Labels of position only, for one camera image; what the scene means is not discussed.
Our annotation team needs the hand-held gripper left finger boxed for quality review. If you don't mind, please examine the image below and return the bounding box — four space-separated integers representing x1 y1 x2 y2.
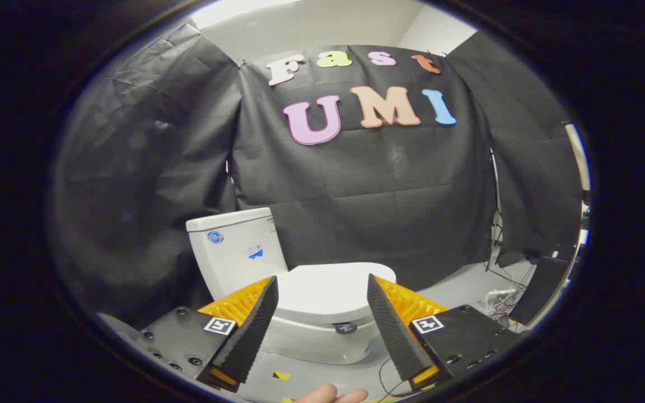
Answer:
135 275 279 392

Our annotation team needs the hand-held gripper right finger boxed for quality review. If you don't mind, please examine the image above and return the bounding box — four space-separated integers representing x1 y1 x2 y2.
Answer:
367 274 530 391

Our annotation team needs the white toilet lid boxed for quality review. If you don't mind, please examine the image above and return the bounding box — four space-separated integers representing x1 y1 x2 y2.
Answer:
275 262 397 325

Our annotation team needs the white toilet bowl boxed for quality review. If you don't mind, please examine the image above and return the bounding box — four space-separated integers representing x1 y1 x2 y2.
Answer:
260 313 382 365

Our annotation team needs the white toilet tank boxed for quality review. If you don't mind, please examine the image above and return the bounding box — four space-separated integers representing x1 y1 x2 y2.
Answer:
186 208 288 301

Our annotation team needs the black backdrop cloth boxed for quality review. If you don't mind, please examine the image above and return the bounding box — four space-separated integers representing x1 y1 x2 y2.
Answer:
54 22 583 331

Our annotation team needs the black box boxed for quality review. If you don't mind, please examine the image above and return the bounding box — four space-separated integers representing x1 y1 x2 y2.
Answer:
510 255 572 326

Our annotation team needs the black cable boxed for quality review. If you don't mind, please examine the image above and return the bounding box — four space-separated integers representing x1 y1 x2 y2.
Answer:
377 358 413 399

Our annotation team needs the tangle of cables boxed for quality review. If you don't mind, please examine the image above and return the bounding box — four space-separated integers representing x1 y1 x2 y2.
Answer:
482 151 533 328

